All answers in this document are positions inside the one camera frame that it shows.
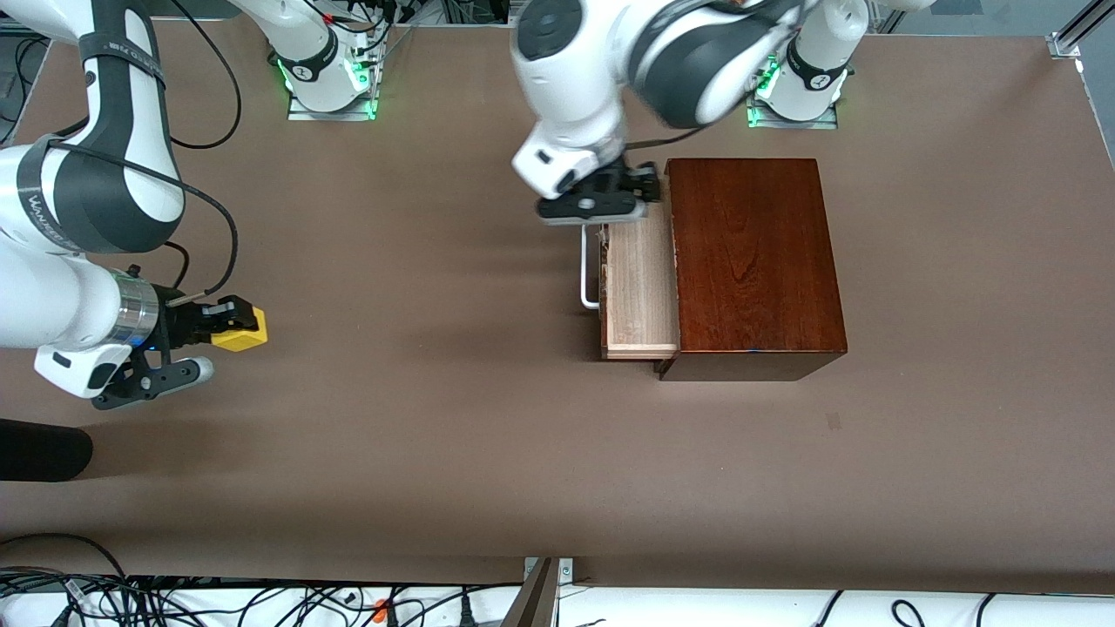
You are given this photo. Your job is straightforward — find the yellow block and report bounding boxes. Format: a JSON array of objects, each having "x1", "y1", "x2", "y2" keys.
[{"x1": 212, "y1": 307, "x2": 268, "y2": 353}]

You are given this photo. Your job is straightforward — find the wooden drawer with white handle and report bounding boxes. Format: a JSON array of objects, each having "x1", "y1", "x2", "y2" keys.
[{"x1": 581, "y1": 218, "x2": 681, "y2": 361}]

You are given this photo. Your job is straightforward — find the dark brown wooden cabinet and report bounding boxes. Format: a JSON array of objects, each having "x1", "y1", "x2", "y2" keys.
[{"x1": 658, "y1": 158, "x2": 848, "y2": 382}]

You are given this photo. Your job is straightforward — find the black cylindrical object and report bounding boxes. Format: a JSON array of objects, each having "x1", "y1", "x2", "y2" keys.
[{"x1": 0, "y1": 418, "x2": 94, "y2": 482}]

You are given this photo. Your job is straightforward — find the brown table cover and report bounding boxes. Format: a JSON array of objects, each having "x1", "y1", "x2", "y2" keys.
[{"x1": 0, "y1": 19, "x2": 1115, "y2": 597}]

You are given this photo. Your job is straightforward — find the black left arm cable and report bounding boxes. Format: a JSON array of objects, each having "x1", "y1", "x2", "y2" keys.
[{"x1": 625, "y1": 129, "x2": 702, "y2": 151}]

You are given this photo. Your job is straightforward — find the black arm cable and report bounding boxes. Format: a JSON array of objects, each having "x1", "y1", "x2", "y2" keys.
[
  {"x1": 48, "y1": 0, "x2": 243, "y2": 301},
  {"x1": 625, "y1": 129, "x2": 702, "y2": 151}
]

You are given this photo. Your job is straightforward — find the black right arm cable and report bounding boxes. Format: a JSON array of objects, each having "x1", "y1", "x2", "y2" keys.
[{"x1": 48, "y1": 0, "x2": 243, "y2": 301}]

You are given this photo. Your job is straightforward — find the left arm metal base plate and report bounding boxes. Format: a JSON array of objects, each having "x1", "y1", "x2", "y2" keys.
[{"x1": 747, "y1": 91, "x2": 839, "y2": 131}]

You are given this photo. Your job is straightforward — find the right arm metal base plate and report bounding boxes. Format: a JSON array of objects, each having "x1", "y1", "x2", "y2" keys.
[{"x1": 287, "y1": 87, "x2": 378, "y2": 122}]

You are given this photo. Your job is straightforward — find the black cable bundle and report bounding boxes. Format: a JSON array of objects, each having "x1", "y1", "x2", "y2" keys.
[{"x1": 0, "y1": 533, "x2": 524, "y2": 627}]

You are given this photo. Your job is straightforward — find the red-tipped cable cluster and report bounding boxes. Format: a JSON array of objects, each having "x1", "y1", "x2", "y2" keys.
[{"x1": 318, "y1": 0, "x2": 421, "y2": 55}]

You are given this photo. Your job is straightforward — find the dark aluminium post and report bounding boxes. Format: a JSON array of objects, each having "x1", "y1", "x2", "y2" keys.
[{"x1": 501, "y1": 557, "x2": 576, "y2": 627}]

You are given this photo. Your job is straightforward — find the aluminium profile with bracket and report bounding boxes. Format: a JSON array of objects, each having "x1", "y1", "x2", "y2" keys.
[{"x1": 1048, "y1": 0, "x2": 1115, "y2": 60}]

